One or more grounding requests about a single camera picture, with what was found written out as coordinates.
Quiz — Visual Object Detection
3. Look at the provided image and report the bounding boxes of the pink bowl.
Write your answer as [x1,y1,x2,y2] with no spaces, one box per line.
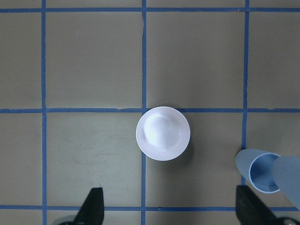
[135,106,191,161]

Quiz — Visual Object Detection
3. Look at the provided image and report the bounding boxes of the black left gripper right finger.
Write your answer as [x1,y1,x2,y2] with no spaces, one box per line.
[235,185,300,225]

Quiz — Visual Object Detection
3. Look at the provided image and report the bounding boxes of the blue cup near right arm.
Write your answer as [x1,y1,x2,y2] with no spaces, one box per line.
[235,149,281,194]

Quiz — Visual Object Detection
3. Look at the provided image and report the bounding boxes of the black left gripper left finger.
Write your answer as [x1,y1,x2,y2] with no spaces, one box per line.
[57,187,104,225]

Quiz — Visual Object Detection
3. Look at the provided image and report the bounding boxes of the blue cup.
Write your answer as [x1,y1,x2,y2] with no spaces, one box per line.
[271,156,300,210]

